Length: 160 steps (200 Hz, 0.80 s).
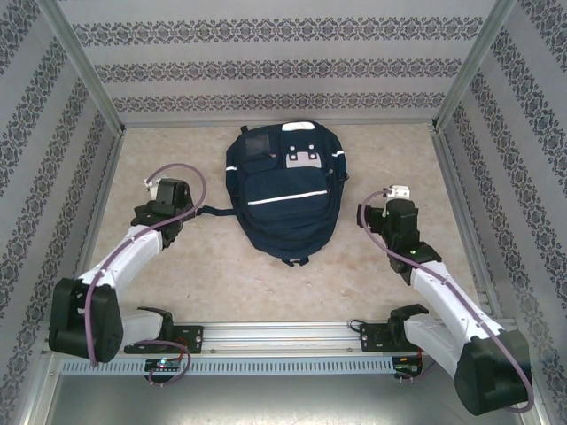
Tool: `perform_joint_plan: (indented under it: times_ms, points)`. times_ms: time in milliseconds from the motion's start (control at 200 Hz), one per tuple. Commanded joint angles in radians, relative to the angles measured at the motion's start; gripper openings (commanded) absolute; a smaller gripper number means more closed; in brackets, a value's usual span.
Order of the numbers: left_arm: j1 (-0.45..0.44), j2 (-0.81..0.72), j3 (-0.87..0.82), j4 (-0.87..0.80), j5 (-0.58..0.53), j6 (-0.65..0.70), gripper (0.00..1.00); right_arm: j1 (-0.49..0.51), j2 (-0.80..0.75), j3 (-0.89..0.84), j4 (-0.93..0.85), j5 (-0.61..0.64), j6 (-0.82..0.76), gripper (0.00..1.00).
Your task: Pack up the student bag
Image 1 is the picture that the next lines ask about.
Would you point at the navy blue backpack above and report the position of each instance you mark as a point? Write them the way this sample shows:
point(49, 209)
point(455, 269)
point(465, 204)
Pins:
point(288, 199)

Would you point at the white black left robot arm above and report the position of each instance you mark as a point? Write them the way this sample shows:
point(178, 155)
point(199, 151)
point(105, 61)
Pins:
point(128, 252)

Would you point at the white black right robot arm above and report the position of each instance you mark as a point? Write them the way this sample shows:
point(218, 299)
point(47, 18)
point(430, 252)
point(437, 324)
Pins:
point(443, 288)

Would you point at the steel shelf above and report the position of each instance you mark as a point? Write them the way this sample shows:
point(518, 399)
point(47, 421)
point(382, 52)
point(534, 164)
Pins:
point(283, 403)

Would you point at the aluminium side rail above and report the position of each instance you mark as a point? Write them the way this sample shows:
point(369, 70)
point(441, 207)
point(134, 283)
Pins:
point(452, 177)
point(109, 177)

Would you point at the thin aluminium wall rail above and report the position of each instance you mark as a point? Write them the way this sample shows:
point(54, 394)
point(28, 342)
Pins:
point(398, 127)

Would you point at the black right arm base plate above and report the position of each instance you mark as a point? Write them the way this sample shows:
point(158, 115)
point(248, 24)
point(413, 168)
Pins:
point(370, 338)

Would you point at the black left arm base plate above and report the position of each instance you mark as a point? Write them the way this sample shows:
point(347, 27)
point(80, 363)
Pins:
point(195, 338)

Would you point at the aluminium mounting rail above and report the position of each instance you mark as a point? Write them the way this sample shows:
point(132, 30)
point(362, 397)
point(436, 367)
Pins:
point(283, 337)

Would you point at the aluminium frame post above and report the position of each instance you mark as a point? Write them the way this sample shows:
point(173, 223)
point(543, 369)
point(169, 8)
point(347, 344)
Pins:
point(84, 71)
point(476, 66)

